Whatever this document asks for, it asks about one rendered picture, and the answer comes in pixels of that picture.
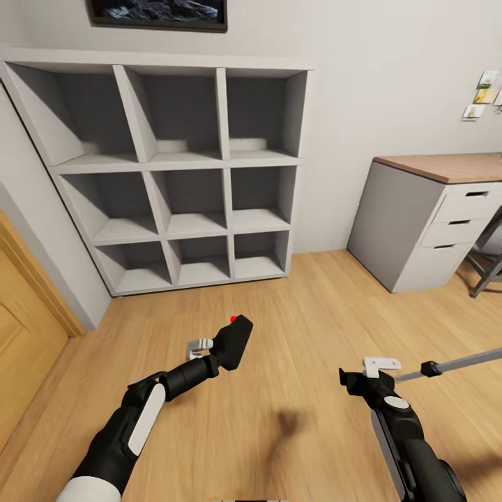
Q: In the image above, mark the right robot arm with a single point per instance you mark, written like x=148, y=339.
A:
x=418, y=475

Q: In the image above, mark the camera tripod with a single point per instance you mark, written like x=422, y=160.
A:
x=431, y=369

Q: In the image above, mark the taboret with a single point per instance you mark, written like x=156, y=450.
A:
x=494, y=273

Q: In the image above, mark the desk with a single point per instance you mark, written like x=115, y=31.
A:
x=421, y=214

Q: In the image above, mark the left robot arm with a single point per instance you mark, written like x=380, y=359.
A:
x=104, y=472

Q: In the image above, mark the digital camera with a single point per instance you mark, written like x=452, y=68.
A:
x=234, y=338

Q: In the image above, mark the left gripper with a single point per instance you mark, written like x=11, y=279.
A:
x=199, y=369

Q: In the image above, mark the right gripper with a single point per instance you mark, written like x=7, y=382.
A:
x=359, y=384

